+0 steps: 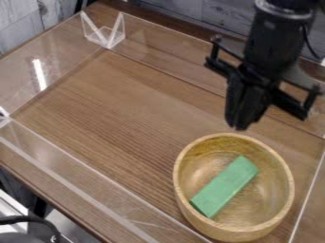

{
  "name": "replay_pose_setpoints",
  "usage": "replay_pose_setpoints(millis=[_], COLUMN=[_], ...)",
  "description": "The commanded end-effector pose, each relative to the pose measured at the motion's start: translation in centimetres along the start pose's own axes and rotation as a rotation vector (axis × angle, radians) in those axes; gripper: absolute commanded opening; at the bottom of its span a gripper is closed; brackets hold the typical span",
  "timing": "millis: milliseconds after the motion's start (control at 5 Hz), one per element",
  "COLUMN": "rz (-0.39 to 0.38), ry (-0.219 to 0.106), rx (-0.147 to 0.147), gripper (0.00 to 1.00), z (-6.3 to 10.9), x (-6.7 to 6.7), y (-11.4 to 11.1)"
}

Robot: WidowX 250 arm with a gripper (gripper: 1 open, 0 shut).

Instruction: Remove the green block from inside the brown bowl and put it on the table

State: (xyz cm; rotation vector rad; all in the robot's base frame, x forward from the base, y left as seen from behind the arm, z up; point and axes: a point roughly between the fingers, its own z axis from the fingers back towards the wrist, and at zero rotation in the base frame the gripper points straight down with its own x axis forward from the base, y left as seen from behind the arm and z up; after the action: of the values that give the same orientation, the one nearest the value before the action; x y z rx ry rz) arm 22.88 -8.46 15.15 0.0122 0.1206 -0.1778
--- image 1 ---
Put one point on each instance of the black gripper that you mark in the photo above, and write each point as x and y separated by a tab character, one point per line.
277	38

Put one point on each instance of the brown wooden bowl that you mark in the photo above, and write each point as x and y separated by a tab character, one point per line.
259	207

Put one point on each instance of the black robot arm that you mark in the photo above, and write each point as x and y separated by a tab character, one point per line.
293	85

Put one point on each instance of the green rectangular block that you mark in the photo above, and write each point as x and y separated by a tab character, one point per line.
223	187

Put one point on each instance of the clear acrylic corner bracket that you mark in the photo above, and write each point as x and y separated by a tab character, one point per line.
105	37

